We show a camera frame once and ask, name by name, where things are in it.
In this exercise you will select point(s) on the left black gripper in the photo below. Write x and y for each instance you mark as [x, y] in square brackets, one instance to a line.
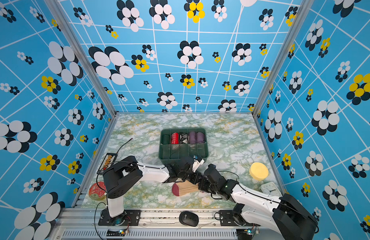
[197, 179]

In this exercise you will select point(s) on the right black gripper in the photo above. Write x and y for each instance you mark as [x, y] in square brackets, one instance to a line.
[202, 186]

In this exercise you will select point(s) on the beige purple striped sock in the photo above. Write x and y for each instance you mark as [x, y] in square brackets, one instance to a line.
[183, 188]

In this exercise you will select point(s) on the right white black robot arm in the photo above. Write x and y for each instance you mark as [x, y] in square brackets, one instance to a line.
[284, 215]

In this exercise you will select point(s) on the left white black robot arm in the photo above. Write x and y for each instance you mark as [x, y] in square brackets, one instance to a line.
[123, 175]

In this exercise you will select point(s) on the green plastic organizer tray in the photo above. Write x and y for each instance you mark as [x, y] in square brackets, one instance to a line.
[170, 153]

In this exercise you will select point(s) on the black white argyle rolled sock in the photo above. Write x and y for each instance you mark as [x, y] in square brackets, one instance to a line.
[183, 138]

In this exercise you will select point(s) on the red rolled sock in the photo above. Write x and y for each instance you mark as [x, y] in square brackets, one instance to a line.
[174, 140]

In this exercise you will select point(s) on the dark green rolled sock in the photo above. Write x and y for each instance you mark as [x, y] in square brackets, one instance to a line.
[166, 139]

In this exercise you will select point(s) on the black computer mouse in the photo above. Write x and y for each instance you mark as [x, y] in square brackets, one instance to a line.
[188, 218]

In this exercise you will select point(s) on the yellow round sponge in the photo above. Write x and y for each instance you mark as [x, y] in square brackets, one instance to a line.
[259, 171]

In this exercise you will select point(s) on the white alarm clock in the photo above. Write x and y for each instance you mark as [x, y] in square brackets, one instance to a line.
[271, 189]

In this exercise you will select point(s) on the right green circuit board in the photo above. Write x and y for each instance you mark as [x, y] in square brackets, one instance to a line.
[245, 233]

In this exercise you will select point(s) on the green circuit board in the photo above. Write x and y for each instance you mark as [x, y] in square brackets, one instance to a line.
[245, 233]
[115, 233]

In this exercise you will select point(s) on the black tray with skewers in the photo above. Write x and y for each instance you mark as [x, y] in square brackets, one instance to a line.
[109, 159]

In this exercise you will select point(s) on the left green circuit board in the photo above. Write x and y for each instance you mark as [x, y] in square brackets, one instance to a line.
[115, 233]

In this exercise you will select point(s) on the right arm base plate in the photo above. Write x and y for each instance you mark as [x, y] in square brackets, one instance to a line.
[229, 218]

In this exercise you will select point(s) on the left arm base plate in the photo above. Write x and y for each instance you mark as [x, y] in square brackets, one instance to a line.
[128, 218]

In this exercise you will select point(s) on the aluminium front rail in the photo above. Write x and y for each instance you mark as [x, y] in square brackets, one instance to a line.
[154, 224]

